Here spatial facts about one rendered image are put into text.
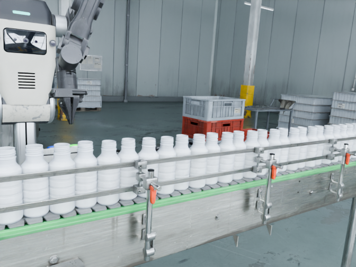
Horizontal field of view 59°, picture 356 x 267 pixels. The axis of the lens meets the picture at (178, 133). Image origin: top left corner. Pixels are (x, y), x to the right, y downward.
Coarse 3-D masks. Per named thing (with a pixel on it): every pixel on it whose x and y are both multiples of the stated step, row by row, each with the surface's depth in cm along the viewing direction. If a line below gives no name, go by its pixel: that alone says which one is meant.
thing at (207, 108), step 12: (192, 96) 356; (204, 96) 369; (216, 96) 382; (192, 108) 339; (204, 108) 325; (216, 108) 329; (228, 108) 342; (240, 108) 354; (204, 120) 326; (216, 120) 331
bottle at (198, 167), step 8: (200, 136) 96; (200, 144) 96; (192, 152) 96; (200, 152) 95; (192, 160) 96; (200, 160) 96; (192, 168) 97; (200, 168) 97; (192, 184) 98; (200, 184) 98
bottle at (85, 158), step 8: (80, 144) 77; (88, 144) 77; (80, 152) 77; (88, 152) 78; (80, 160) 77; (88, 160) 77; (96, 160) 80; (80, 176) 77; (88, 176) 78; (96, 176) 80; (80, 184) 78; (88, 184) 78; (96, 184) 81; (80, 192) 78; (88, 192) 78; (80, 200) 78; (88, 200) 79; (96, 200) 82; (80, 208) 79
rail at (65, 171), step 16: (288, 144) 118; (304, 144) 123; (160, 160) 87; (176, 160) 90; (304, 160) 125; (0, 176) 66; (16, 176) 67; (32, 176) 69; (48, 176) 71; (192, 176) 95; (208, 176) 98; (96, 192) 78; (112, 192) 81; (0, 208) 67; (16, 208) 69
